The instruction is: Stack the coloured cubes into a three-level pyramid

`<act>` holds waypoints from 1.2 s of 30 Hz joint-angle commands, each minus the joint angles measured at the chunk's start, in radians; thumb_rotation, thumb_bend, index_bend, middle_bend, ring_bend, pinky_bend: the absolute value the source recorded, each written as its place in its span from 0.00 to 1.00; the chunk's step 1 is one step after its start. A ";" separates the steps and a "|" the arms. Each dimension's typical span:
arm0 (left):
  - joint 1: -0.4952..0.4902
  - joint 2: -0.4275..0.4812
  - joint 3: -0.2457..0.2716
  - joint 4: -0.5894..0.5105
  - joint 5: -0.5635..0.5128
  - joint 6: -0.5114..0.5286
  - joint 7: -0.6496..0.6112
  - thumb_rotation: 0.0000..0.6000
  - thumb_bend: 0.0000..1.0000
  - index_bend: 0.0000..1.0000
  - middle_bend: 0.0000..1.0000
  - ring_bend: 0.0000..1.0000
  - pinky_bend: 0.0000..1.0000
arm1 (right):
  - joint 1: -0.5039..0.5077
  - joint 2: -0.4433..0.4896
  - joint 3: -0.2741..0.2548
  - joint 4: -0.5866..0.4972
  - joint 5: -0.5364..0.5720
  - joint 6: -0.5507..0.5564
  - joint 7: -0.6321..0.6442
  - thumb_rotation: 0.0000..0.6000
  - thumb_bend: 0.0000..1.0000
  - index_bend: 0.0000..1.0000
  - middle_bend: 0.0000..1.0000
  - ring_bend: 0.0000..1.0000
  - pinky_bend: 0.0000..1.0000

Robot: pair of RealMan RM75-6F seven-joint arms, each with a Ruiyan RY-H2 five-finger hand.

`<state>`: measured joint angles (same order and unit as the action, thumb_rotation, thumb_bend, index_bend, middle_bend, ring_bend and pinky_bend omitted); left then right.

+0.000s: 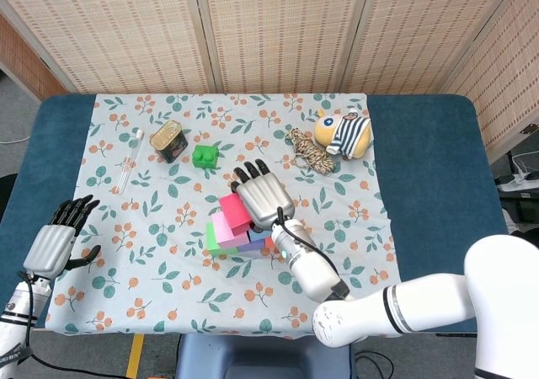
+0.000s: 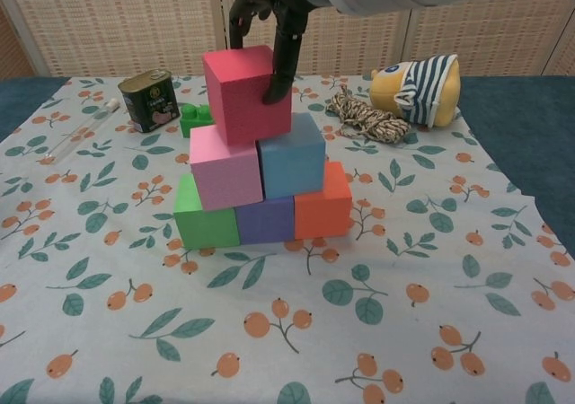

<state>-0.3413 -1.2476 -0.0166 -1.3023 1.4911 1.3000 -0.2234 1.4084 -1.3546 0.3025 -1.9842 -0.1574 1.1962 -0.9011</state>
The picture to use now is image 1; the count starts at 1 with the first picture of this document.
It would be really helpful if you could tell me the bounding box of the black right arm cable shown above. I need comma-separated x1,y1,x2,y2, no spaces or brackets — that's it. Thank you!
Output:
275,206,350,298

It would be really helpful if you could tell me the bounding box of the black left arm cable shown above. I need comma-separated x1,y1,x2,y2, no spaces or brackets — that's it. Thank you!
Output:
16,270,130,379

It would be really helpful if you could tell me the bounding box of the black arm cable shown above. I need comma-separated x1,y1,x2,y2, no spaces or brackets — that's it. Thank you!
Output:
275,206,350,298
16,270,130,379

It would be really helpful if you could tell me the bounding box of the striped twine rope bundle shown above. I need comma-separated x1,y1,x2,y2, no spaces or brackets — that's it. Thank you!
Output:
285,127,334,173

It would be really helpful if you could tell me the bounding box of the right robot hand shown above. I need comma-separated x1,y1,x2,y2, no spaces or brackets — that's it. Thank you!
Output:
230,158,296,232

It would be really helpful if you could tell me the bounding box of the dark green tin can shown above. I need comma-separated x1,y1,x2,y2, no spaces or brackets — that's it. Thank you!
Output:
149,120,189,164

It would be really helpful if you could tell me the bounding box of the crimson red foam cube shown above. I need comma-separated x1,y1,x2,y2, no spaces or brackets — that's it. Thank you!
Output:
218,193,253,233

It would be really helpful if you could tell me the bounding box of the clear glass test tube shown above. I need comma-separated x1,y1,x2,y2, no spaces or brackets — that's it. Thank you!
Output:
116,129,146,195

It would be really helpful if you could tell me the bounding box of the floral fruit print tablecloth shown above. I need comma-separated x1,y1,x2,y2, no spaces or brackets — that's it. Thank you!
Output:
44,92,412,340

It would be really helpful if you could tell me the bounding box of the white power strip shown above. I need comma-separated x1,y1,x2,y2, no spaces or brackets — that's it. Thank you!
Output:
496,175,539,193

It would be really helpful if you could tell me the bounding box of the black floor cable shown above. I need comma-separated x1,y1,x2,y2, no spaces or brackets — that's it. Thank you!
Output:
355,350,396,379

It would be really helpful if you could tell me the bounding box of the woven folding screen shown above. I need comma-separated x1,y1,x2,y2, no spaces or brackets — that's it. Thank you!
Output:
0,0,539,163

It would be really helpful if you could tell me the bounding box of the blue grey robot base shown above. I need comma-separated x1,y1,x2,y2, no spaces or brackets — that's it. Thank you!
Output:
174,334,353,379

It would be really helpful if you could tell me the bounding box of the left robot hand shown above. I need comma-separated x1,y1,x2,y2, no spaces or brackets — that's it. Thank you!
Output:
23,194,102,280

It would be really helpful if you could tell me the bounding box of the purple foam cube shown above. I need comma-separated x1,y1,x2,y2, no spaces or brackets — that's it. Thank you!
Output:
237,238,267,254

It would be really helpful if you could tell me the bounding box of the green toy building brick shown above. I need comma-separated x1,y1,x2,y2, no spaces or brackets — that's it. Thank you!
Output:
191,144,221,170

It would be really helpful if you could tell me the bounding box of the pink foam cube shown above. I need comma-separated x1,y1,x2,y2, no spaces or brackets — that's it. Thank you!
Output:
210,211,250,249

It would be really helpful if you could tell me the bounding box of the green foam cube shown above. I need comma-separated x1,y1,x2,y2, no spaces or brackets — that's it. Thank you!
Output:
205,222,239,257

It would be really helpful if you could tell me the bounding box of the yellow plush toy striped shirt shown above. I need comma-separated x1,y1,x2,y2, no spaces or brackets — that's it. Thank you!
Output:
313,106,374,161

